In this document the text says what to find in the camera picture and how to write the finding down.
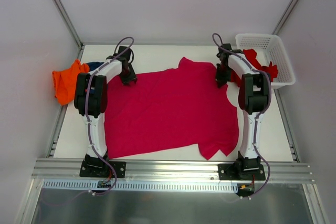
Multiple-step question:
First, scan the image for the magenta t shirt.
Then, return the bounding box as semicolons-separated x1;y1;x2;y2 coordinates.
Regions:
104;58;239;159

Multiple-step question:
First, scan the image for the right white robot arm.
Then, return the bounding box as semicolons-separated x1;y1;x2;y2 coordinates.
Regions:
216;44;271;180

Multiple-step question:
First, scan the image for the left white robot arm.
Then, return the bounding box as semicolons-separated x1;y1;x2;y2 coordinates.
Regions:
74;46;137;179

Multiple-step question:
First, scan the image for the navy blue t shirt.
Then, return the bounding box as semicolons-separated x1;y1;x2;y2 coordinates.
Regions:
86;61;103;71

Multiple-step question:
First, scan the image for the red t shirt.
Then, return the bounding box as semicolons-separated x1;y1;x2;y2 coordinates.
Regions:
230;49;278;87

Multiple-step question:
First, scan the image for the white plastic basket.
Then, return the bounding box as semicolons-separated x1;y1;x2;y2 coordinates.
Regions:
235;33;296;89

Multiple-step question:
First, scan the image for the orange t shirt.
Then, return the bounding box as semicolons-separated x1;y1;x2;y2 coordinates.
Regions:
52;59;90;106

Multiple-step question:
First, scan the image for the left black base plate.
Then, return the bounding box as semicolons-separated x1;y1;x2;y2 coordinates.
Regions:
79;158;126;178

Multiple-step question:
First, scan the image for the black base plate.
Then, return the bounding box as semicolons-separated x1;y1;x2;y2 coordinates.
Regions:
79;158;126;178
217;163;266;181

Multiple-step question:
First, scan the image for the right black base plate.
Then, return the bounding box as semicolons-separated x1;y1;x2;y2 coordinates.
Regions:
217;163;266;181

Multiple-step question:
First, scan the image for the aluminium mounting rail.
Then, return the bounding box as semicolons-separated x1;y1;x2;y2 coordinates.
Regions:
32;158;316;184

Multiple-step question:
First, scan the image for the white slotted cable duct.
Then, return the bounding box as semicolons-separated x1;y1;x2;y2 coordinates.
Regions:
43;179;238;193

